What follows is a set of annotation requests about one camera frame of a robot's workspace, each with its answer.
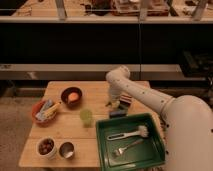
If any green pepper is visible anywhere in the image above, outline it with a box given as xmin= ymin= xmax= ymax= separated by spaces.
xmin=106 ymin=101 xmax=120 ymax=109

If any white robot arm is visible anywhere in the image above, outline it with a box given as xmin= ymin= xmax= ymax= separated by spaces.
xmin=106 ymin=66 xmax=213 ymax=171

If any green plastic cup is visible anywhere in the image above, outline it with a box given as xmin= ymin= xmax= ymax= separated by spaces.
xmin=80 ymin=109 xmax=93 ymax=127

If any metal cup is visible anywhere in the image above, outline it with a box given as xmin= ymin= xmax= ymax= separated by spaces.
xmin=59 ymin=142 xmax=75 ymax=159

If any striped block stack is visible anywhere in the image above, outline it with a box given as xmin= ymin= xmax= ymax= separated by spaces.
xmin=119 ymin=94 xmax=132 ymax=107

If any dark blue sponge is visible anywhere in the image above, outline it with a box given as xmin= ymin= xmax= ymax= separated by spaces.
xmin=109 ymin=109 xmax=127 ymax=119

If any orange egg-shaped object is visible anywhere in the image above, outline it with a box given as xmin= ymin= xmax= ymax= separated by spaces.
xmin=68 ymin=92 xmax=79 ymax=102

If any dark brown bowl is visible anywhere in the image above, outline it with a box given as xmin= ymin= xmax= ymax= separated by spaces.
xmin=61 ymin=87 xmax=82 ymax=108

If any white dish brush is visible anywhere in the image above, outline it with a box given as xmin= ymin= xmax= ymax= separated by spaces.
xmin=107 ymin=125 xmax=149 ymax=141

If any green plastic tray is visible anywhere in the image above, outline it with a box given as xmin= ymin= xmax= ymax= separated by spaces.
xmin=95 ymin=112 xmax=167 ymax=171

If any yellow banana toy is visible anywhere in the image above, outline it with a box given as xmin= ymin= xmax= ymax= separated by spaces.
xmin=44 ymin=102 xmax=61 ymax=117

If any wooden table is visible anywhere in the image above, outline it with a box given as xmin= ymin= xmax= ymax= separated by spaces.
xmin=18 ymin=80 xmax=168 ymax=169

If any metal fork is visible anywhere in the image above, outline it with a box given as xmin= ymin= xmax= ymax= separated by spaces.
xmin=112 ymin=139 xmax=142 ymax=157

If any orange bowl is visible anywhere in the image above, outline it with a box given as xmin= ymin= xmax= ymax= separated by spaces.
xmin=31 ymin=99 xmax=60 ymax=126

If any grey blue utensil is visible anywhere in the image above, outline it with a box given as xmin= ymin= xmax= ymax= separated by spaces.
xmin=35 ymin=100 xmax=53 ymax=121

